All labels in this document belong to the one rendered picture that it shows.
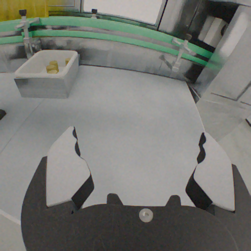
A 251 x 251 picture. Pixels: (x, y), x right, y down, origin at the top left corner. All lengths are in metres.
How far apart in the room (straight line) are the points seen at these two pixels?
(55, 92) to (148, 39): 0.48
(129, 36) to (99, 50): 0.16
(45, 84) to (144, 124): 0.34
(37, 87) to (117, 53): 0.39
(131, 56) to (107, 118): 0.38
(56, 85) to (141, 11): 0.60
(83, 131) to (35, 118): 0.16
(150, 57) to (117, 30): 0.20
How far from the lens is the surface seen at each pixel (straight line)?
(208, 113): 0.89
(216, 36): 1.00
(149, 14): 0.81
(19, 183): 0.33
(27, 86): 0.46
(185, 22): 0.94
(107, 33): 0.63
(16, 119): 0.43
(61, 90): 0.42
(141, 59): 0.65
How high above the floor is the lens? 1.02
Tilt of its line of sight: 49 degrees down
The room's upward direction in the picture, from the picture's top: 18 degrees clockwise
